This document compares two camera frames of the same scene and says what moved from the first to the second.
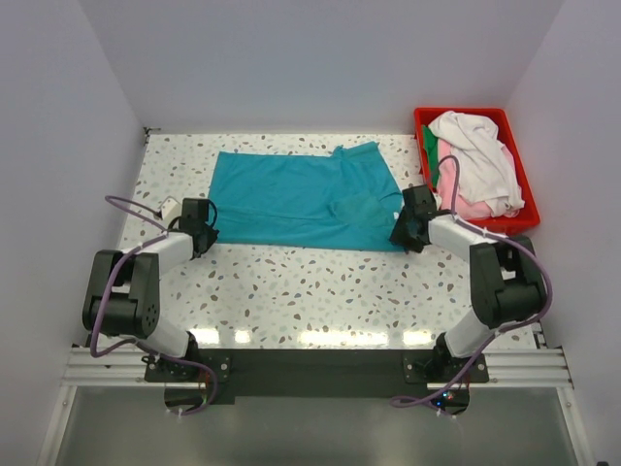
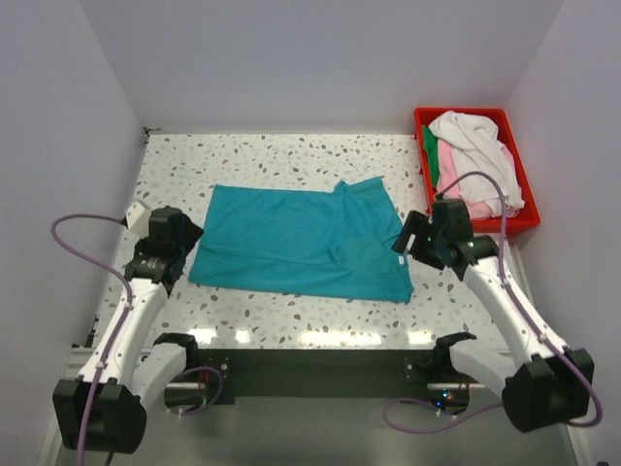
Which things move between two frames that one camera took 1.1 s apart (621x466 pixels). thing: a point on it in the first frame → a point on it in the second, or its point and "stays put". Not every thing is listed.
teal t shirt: (343, 201) → (332, 245)
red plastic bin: (530, 215) stays put
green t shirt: (430, 145) stays put
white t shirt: (484, 171) stays put
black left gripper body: (211, 236) → (191, 234)
